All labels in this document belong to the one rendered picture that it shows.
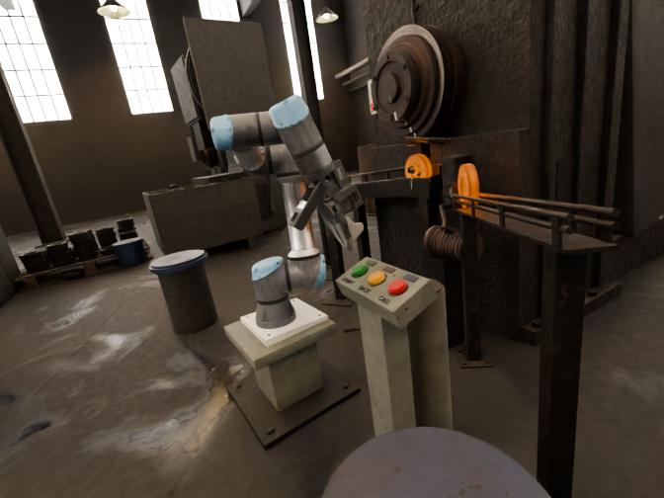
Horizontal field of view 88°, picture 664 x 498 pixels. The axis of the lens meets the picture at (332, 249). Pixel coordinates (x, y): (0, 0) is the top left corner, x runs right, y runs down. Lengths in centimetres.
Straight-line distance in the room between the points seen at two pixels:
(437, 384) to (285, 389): 57
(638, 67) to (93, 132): 1095
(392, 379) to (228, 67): 369
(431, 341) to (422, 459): 40
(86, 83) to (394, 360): 1119
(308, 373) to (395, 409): 53
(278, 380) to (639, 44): 202
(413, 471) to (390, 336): 30
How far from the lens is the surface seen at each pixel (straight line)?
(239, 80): 414
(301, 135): 72
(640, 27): 213
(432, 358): 99
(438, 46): 158
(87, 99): 1153
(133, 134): 1136
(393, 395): 89
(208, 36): 416
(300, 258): 121
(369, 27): 222
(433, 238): 145
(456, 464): 63
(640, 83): 216
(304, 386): 139
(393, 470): 62
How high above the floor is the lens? 90
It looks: 16 degrees down
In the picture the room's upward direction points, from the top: 9 degrees counter-clockwise
